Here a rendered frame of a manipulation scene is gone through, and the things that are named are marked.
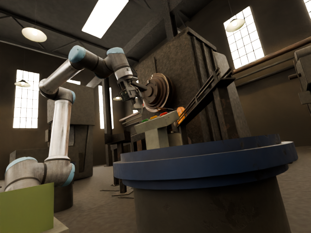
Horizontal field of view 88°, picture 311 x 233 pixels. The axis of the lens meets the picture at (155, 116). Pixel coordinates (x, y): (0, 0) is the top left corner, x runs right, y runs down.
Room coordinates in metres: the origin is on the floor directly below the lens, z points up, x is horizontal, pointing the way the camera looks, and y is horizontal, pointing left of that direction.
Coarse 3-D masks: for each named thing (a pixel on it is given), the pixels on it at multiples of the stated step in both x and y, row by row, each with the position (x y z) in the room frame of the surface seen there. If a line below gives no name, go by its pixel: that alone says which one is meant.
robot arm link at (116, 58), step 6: (114, 48) 0.74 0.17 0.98; (120, 48) 0.76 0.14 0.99; (108, 54) 0.76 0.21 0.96; (114, 54) 0.74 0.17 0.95; (120, 54) 0.75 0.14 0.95; (108, 60) 0.77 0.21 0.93; (114, 60) 0.75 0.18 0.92; (120, 60) 0.75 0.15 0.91; (126, 60) 0.78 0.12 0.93; (108, 66) 0.79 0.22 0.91; (114, 66) 0.77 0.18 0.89; (120, 66) 0.76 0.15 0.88; (126, 66) 0.77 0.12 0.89; (114, 72) 0.79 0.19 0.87
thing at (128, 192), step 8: (104, 136) 1.94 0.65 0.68; (112, 136) 2.14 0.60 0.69; (120, 136) 2.11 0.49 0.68; (128, 136) 2.01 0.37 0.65; (112, 144) 2.09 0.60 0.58; (120, 144) 1.98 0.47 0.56; (120, 152) 1.98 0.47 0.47; (120, 160) 1.98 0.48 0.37; (120, 184) 1.98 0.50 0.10; (120, 192) 1.99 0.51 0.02; (128, 192) 1.98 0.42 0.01
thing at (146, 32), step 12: (168, 0) 4.84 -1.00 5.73; (180, 0) 4.26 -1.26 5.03; (168, 12) 4.58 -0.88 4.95; (156, 24) 5.08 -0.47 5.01; (168, 24) 4.64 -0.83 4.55; (144, 36) 5.61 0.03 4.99; (168, 36) 4.69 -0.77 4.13; (132, 48) 6.26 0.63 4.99; (96, 84) 9.32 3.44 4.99; (108, 84) 8.42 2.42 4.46; (108, 96) 8.44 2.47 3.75; (108, 108) 8.41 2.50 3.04; (108, 120) 8.38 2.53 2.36; (108, 132) 8.35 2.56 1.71; (108, 156) 8.17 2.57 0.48
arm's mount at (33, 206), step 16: (0, 192) 0.74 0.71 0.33; (16, 192) 0.78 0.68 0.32; (32, 192) 0.82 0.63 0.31; (48, 192) 0.86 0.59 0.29; (0, 208) 0.74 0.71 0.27; (16, 208) 0.78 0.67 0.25; (32, 208) 0.82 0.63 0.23; (48, 208) 0.86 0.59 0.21; (0, 224) 0.74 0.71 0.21; (16, 224) 0.78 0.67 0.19; (32, 224) 0.82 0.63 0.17; (48, 224) 0.86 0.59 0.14
